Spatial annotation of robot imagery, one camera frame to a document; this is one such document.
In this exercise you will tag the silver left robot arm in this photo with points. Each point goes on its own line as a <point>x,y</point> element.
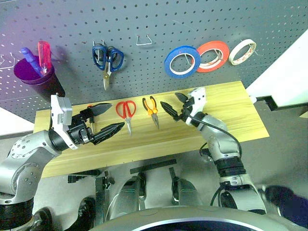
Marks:
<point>24,154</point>

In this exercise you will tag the dark rounded shape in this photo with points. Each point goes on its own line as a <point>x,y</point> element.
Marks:
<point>84,211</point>

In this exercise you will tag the black table frame bar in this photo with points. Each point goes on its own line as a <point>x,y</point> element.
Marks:
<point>154,166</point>

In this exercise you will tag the silver robot torso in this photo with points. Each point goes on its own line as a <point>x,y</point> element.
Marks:
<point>192,216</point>

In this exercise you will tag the white tape roll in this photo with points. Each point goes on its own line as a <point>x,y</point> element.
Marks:
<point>234,60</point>

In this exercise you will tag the dark purple blurred shape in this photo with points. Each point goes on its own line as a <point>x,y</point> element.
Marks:
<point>288,204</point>

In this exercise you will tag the dark grey pegboard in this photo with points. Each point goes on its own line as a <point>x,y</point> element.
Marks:
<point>154,19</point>

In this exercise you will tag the orange black needle-nose pliers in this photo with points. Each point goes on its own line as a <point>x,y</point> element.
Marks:
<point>154,113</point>

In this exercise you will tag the silver robot leg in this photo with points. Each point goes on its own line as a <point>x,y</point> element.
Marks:
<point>130,197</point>
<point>187,192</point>

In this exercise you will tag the black table clamp bracket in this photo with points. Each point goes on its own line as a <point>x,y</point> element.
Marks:
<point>81,176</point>

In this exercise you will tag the blue tape roll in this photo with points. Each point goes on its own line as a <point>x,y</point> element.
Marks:
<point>167,65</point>

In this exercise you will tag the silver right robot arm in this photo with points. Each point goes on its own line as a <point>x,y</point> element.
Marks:
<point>216,134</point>

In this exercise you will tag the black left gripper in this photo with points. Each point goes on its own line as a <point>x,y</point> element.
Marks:
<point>77,131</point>

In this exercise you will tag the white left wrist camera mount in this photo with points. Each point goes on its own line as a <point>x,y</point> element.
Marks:
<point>60,113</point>

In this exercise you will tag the red tape roll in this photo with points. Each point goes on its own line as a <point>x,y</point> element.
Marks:
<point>211,44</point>

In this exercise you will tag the white board panel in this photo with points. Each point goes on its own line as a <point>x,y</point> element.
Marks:
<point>284,79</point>

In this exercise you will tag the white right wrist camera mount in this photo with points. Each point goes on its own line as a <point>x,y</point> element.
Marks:
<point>199,99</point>

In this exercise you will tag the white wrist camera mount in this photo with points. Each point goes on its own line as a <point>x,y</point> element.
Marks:
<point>199,99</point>
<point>60,113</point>

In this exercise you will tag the purple plastic cup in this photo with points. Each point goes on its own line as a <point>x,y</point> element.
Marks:
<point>48,84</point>

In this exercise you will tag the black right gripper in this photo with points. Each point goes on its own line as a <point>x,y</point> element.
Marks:
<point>186,109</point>

